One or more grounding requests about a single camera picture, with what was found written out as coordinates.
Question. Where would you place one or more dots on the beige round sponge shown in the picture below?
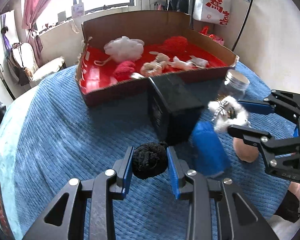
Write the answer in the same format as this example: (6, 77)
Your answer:
(245, 152)

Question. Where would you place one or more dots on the red foam net ball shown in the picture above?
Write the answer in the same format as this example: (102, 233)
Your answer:
(175, 44)

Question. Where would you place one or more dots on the pink curtain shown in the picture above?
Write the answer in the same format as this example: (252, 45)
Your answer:
(32, 10)

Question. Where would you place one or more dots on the white fluffy bunny scrunchie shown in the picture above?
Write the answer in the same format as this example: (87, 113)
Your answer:
(227, 112)

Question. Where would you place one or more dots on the brown cardboard box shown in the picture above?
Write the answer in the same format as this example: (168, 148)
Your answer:
(166, 32)

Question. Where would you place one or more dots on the glass jar metal lid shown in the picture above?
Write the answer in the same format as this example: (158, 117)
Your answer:
(235, 84)

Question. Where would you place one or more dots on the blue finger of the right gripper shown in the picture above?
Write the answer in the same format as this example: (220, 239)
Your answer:
(250, 136)
(257, 106)

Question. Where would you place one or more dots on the white mesh bath pouf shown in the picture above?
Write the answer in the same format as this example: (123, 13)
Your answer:
(122, 49)

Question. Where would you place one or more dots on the white bag red characters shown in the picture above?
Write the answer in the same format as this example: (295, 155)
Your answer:
(212, 11)

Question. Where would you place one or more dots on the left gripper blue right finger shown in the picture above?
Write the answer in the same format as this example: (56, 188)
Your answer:
(176, 169)

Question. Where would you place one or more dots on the blue knitted table cloth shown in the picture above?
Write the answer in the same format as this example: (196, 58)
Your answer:
(48, 136)

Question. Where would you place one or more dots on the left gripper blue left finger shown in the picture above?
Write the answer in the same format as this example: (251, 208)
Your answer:
(124, 174)

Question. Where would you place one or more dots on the pink plastic bag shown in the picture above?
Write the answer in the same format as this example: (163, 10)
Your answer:
(205, 31)

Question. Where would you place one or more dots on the black box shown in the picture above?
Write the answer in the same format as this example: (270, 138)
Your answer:
(172, 109)

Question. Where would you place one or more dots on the white armchair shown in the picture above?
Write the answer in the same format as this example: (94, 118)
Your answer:
(24, 68)

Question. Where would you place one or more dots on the red fluffy cloth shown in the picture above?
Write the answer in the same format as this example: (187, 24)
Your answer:
(124, 70)

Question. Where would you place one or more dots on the blue towel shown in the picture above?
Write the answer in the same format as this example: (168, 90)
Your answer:
(210, 158)

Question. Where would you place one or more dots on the black scrunchie ball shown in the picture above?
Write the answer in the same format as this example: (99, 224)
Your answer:
(149, 160)

